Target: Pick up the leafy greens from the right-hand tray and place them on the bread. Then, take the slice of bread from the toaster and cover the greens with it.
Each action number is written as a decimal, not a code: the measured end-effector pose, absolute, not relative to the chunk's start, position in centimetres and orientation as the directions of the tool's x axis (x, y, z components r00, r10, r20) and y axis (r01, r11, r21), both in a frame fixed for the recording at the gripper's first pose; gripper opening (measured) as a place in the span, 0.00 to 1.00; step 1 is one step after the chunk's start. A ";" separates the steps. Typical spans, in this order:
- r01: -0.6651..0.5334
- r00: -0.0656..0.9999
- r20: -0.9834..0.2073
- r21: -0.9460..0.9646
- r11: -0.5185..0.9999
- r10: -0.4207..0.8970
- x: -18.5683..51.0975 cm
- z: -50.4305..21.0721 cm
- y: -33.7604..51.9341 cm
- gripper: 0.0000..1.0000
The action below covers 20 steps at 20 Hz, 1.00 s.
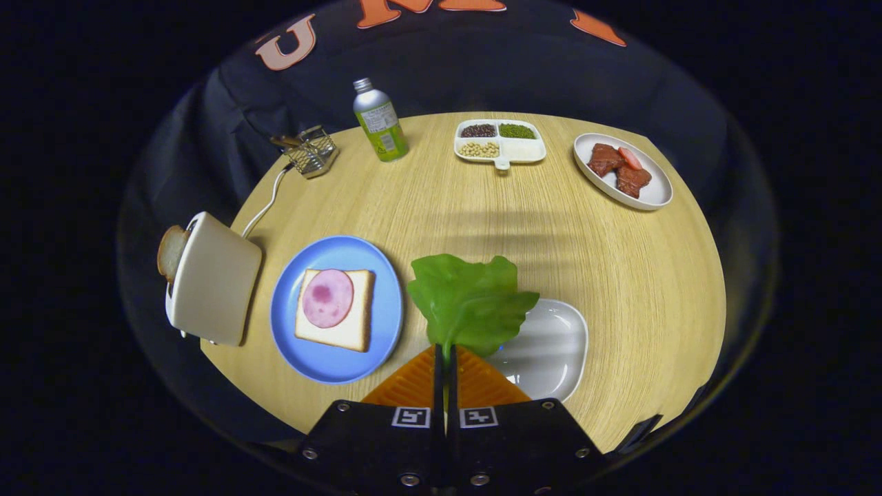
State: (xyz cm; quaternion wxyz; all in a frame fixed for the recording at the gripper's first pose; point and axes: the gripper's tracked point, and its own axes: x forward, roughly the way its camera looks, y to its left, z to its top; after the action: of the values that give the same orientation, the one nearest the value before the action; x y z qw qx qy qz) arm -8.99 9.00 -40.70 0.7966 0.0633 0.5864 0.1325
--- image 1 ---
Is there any white toaster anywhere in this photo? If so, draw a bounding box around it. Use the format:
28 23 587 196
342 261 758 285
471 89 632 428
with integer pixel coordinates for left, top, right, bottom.
165 211 263 347

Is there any green lettuce leaf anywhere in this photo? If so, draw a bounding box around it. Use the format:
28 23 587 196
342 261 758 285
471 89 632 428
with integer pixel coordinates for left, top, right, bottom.
407 254 540 414

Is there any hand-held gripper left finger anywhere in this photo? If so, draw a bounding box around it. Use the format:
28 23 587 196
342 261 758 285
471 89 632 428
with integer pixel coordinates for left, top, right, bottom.
298 344 445 496

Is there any blue round plate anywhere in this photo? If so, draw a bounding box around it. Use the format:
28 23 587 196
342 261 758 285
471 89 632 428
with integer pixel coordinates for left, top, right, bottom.
269 235 404 384

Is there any brown meat piece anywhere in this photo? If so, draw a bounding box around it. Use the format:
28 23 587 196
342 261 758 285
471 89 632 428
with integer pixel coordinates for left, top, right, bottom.
615 165 653 200
588 143 625 178

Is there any white bread slice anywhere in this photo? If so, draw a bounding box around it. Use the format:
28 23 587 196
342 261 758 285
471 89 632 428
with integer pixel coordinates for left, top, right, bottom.
295 269 376 353

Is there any white toaster cable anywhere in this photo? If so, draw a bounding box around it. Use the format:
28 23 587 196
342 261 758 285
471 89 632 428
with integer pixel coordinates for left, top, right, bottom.
241 162 296 238

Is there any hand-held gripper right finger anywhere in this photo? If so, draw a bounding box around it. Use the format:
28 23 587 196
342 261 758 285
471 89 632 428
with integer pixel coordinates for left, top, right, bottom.
447 344 611 496

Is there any white divided dish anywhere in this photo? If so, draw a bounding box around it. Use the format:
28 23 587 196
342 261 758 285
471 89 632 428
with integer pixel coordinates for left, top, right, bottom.
453 118 547 171

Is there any toasted bread slice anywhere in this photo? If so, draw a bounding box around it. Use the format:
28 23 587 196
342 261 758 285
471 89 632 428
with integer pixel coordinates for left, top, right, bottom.
156 225 190 283

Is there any silver green metal bottle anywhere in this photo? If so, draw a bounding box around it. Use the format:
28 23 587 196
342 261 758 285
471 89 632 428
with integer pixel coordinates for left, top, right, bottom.
353 77 409 163

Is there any wire mesh basket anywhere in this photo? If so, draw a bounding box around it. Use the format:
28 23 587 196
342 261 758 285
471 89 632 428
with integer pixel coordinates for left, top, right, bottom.
283 125 340 180

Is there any pink ham slice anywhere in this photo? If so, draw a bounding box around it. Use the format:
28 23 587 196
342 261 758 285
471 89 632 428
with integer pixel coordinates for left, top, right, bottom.
302 269 355 329

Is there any white oval plate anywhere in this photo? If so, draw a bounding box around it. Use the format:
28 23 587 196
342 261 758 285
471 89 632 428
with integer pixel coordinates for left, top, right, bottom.
573 132 673 211

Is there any white square plate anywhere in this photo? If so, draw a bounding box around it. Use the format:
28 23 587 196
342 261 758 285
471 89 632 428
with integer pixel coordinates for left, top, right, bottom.
486 298 589 403

